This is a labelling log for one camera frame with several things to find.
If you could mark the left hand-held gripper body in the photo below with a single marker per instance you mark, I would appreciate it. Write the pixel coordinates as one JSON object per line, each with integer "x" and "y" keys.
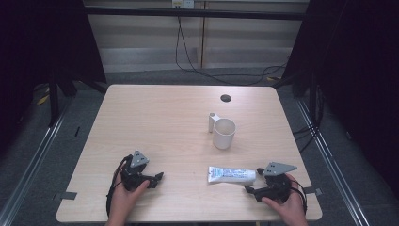
{"x": 133, "y": 175}

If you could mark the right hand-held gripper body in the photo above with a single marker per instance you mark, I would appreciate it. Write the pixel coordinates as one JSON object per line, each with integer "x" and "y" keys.
{"x": 276, "y": 185}

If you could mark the black metal stand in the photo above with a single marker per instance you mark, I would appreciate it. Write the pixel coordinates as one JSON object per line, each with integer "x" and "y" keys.
{"x": 54, "y": 100}

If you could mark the person's left hand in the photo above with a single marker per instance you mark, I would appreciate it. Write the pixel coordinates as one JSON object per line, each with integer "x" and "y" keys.
{"x": 125, "y": 197}

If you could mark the black horizontal frame bar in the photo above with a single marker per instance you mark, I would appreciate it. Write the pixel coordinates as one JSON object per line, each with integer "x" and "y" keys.
{"x": 194, "y": 13}

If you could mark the aluminium floor rail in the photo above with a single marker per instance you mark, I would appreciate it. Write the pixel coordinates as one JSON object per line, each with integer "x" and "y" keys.
{"x": 29, "y": 163}
{"x": 332, "y": 163}

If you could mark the white toothpaste tube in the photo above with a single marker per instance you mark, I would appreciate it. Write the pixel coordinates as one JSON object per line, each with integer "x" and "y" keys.
{"x": 230, "y": 175}

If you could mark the white wall socket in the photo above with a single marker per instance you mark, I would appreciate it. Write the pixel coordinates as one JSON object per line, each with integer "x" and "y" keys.
{"x": 183, "y": 3}

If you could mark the person's right hand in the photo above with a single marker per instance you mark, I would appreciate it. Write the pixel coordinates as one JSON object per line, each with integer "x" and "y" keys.
{"x": 290, "y": 205}

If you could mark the yellow floor tape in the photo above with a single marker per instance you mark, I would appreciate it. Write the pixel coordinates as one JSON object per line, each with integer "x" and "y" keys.
{"x": 42, "y": 99}

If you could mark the black curtain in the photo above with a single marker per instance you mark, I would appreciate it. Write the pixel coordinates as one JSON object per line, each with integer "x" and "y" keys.
{"x": 40, "y": 47}
{"x": 354, "y": 69}

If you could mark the grey tape patch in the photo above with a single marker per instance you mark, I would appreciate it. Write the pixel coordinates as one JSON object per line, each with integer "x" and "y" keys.
{"x": 313, "y": 190}
{"x": 65, "y": 195}

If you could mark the small black floor strip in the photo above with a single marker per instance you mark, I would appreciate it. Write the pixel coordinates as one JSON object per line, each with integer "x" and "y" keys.
{"x": 76, "y": 131}

